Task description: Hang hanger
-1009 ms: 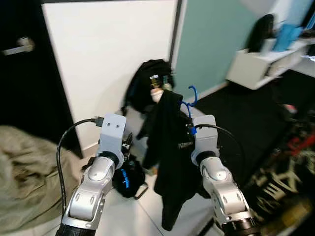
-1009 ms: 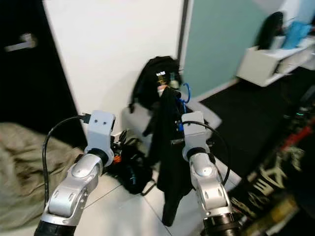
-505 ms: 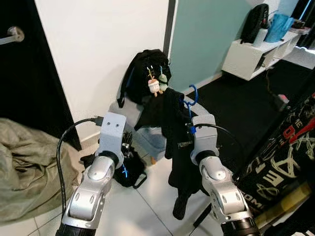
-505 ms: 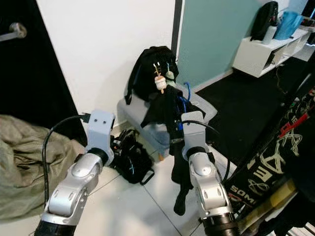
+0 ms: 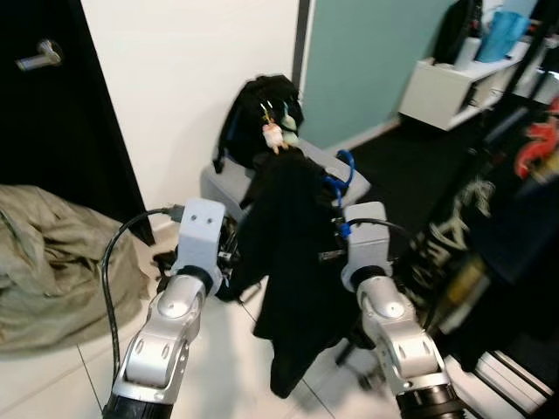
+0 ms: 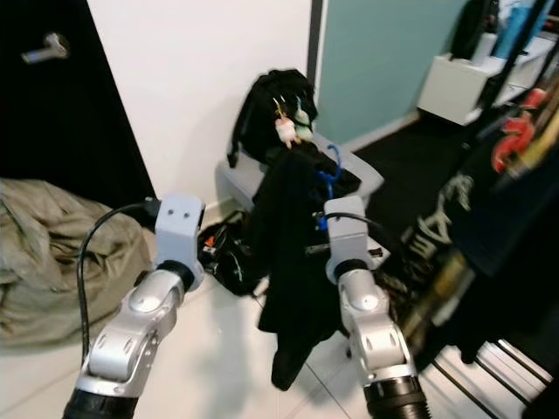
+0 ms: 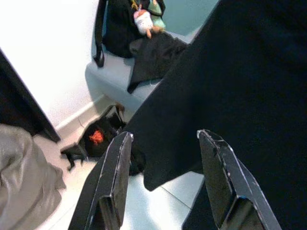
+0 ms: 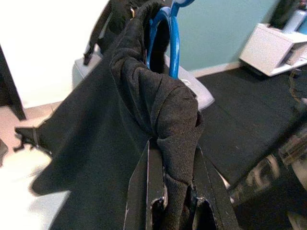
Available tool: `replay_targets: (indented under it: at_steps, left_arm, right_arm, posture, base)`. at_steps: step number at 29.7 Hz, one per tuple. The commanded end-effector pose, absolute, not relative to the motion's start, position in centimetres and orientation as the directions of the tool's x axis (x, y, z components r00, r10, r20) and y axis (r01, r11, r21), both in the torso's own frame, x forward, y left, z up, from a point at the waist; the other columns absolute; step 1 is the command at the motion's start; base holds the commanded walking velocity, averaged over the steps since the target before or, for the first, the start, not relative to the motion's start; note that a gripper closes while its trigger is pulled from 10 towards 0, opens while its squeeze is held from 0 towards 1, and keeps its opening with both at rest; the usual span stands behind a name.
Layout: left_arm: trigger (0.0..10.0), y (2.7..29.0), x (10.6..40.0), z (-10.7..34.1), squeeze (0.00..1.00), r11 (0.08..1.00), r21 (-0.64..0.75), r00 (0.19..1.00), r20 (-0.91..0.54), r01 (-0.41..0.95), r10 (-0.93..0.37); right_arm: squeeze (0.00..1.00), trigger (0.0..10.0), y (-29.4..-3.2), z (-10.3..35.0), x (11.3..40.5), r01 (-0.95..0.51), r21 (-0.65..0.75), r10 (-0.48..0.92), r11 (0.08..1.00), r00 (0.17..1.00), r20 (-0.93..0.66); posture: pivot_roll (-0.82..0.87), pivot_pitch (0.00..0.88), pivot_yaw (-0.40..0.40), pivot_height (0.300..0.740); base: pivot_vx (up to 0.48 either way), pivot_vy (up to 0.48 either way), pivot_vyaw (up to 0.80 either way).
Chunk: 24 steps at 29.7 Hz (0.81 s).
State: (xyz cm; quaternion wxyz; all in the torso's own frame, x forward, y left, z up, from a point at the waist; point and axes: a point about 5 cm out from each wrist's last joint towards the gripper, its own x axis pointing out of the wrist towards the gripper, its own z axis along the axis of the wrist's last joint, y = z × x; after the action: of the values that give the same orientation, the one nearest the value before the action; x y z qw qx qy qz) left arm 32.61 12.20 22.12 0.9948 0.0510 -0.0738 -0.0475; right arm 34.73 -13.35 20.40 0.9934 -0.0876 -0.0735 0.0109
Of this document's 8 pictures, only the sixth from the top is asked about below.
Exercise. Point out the olive green garment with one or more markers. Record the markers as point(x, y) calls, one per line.
point(52, 262)

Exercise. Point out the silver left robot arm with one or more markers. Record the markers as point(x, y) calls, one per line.
point(131, 340)

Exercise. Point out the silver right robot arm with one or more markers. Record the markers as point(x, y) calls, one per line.
point(380, 340)

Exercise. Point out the black backpack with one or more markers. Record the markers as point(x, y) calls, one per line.
point(262, 96)

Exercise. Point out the blue hanger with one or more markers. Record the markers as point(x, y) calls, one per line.
point(336, 166)

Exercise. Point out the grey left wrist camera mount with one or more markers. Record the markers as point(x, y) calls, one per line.
point(179, 231)

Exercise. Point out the teal bag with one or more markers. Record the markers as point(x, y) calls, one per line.
point(514, 30)

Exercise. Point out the garment rack base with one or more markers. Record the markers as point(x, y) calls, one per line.
point(489, 375)

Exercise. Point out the black door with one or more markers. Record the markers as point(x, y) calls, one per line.
point(70, 113)

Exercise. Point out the grey hard case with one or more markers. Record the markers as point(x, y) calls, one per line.
point(236, 179)

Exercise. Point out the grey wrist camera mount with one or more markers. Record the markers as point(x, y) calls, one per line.
point(179, 231)
point(349, 236)

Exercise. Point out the black shirt white print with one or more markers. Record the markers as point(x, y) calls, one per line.
point(515, 288)

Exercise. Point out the black shirt orange red print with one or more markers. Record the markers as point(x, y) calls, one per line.
point(520, 131)

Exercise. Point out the black garment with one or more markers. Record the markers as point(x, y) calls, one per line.
point(301, 253)

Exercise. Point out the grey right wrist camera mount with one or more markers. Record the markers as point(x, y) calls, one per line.
point(349, 236)

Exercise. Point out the white low cabinet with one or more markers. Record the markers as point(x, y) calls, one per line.
point(454, 87)

